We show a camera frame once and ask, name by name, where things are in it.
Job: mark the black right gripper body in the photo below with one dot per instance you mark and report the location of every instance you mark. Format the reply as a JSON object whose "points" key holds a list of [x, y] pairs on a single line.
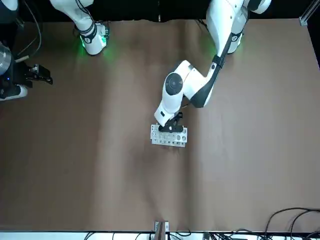
{"points": [[22, 75]]}

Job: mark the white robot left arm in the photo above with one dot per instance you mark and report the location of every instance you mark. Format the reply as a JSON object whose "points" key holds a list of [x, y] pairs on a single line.
{"points": [[195, 82]]}

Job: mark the aluminium frame profile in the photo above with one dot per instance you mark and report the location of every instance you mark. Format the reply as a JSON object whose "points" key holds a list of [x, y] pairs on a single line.
{"points": [[306, 15], [161, 230]]}

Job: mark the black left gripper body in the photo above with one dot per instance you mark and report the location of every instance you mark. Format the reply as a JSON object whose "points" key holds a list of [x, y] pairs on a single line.
{"points": [[175, 120]]}

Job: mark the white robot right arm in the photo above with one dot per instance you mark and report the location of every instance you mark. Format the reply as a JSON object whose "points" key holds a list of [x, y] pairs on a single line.
{"points": [[92, 37]]}

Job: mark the white test tube rack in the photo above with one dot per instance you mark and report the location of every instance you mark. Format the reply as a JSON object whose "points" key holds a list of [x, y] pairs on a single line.
{"points": [[172, 143]]}

